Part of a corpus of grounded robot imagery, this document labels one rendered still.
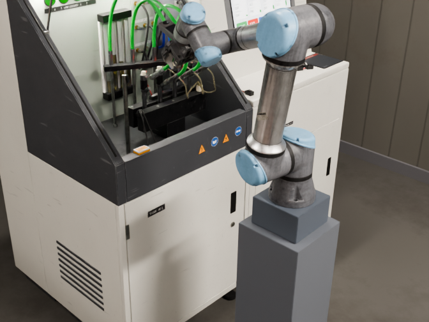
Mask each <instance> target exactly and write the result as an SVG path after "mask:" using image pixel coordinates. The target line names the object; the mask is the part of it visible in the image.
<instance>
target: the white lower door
mask: <svg viewBox="0 0 429 322"><path fill-rule="evenodd" d="M245 147H246V146H245ZM245 147H243V148H241V149H239V150H237V151H234V152H232V153H230V154H228V155H226V156H224V157H222V158H219V159H218V160H215V161H214V162H211V163H209V164H207V165H205V166H203V167H201V168H198V169H196V170H194V171H192V172H190V173H188V174H185V175H184V176H182V177H180V178H178V179H176V180H173V181H171V182H169V183H167V184H165V185H163V186H160V187H158V188H156V189H154V190H152V191H150V192H148V193H146V194H144V195H142V196H140V197H137V198H135V199H133V200H131V201H129V202H126V203H124V222H125V233H126V253H127V263H128V283H129V294H130V314H131V322H176V321H178V320H180V319H181V318H182V317H184V316H185V315H187V314H188V313H190V312H191V311H193V310H194V309H196V308H197V307H199V306H200V305H202V304H203V303H204V302H206V301H208V300H209V299H210V298H212V297H214V296H215V295H217V294H218V293H219V292H221V291H223V290H224V289H225V288H227V287H228V286H230V285H231V284H233V283H234V282H235V281H236V278H237V246H238V230H239V222H241V221H242V220H244V205H245V181H244V180H243V179H242V177H241V176H240V174H239V172H238V170H237V167H236V161H235V159H236V154H237V152H238V151H240V150H242V149H245Z"/></svg>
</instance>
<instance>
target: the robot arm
mask: <svg viewBox="0 0 429 322"><path fill-rule="evenodd" d="M205 18H206V11H205V9H204V7H203V6H202V5H201V4H200V3H197V2H193V1H192V2H189V3H186V4H185V5H184V6H183V9H182V10H181V11H180V14H179V18H178V20H177V23H176V24H175V23H173V21H171V20H170V19H167V20H164V21H163V22H160V23H158V28H159V30H160V31H162V32H163V33H164V34H166V35H167V36H168V37H169V38H170V39H171V40H170V41H168V42H167V44H166V45H165V47H164V48H163V50H162V57H163V60H164V62H165V63H166V64H168V65H169V66H170V67H171V69H174V65H173V63H174V64H175V66H176V67H177V66H179V65H182V64H186V63H188V62H190V61H191V60H194V58H195V57H196V58H197V59H198V61H199V63H200V65H201V66H203V67H209V66H212V65H215V64H217V63H218V62H219V61H220V60H221V59H222V55H225V54H230V53H233V52H239V51H244V50H249V49H256V48H259V50H260V51H261V53H262V57H263V59H264V60H265V61H266V66H265V70H264V76H263V81H262V87H261V92H260V98H259V105H258V109H257V116H256V120H255V126H254V131H253V133H252V134H250V135H249V136H248V138H247V140H246V147H245V149H241V150H240V151H238V152H237V154H236V159H235V161H236V167H237V170H238V172H239V174H240V176H241V177H242V179H243V180H244V181H245V182H246V183H247V184H249V185H251V186H255V187H256V186H259V185H265V184H266V183H267V182H270V181H272V182H271V184H270V186H269V193H268V196H269V198H270V200H271V201H272V202H274V203H275V204H277V205H279V206H282V207H285V208H304V207H307V206H309V205H311V204H313V203H314V201H315V196H316V191H315V187H314V184H313V179H312V172H313V160H314V154H315V148H316V146H315V136H314V135H313V134H312V133H311V132H309V131H308V130H305V129H303V128H298V127H293V126H287V127H285V124H286V120H287V115H288V111H289V105H290V99H291V96H292V90H293V87H294V81H295V78H296V72H297V68H298V67H299V66H301V65H303V64H304V62H305V58H306V53H307V50H308V49H311V48H314V47H318V46H320V45H322V44H324V43H326V42H327V41H328V40H329V39H330V38H331V36H332V34H333V32H334V30H335V19H334V16H333V14H332V12H331V11H330V10H329V9H328V8H327V7H326V6H324V5H322V4H319V3H307V4H302V5H298V6H292V7H288V8H279V9H276V10H274V11H270V12H268V13H266V14H265V15H264V16H263V17H262V18H261V20H260V21H259V23H255V24H250V25H247V26H239V27H236V28H232V29H227V30H223V31H217V32H214V33H211V32H210V30H209V28H208V26H207V24H206V22H205ZM173 58H174V61H173V62H172V60H173ZM176 63H177V64H176Z"/></svg>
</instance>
